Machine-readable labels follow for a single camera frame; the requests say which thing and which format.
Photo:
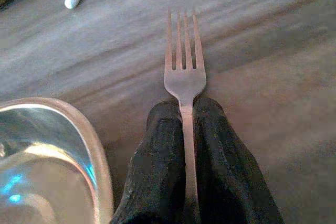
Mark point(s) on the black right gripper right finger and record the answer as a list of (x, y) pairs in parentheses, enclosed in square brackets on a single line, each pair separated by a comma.
[(225, 166)]

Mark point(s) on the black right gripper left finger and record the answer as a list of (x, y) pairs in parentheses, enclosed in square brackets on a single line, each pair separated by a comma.
[(155, 161)]

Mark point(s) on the silver metal fork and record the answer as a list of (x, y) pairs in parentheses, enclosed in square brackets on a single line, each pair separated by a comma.
[(184, 79)]

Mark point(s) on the clear glass bowl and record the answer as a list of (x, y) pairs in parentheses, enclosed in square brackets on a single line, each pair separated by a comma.
[(47, 161)]

